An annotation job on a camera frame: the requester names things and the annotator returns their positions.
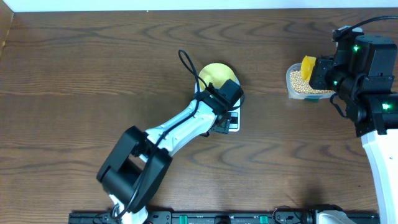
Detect yellow measuring scoop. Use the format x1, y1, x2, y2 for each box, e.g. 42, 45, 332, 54
300, 55, 317, 82

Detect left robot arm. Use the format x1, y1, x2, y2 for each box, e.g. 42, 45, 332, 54
96, 79, 243, 223

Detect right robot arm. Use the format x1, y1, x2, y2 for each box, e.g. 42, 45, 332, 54
309, 26, 397, 223

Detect white digital kitchen scale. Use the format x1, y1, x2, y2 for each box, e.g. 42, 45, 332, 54
195, 79, 245, 132

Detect pale yellow bowl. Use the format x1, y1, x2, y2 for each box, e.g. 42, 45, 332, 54
199, 63, 237, 89

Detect soybeans in container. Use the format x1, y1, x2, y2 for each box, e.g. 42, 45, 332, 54
290, 70, 332, 94

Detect clear plastic container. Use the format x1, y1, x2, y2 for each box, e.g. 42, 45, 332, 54
286, 63, 334, 101

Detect left black cable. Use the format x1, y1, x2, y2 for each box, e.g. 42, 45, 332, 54
110, 49, 246, 222

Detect black cable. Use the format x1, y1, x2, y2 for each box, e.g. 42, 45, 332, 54
110, 49, 246, 222
348, 15, 398, 34

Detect right black cable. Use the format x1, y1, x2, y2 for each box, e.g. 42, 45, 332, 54
348, 15, 398, 34

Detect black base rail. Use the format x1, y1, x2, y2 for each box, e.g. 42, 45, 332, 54
68, 210, 381, 224

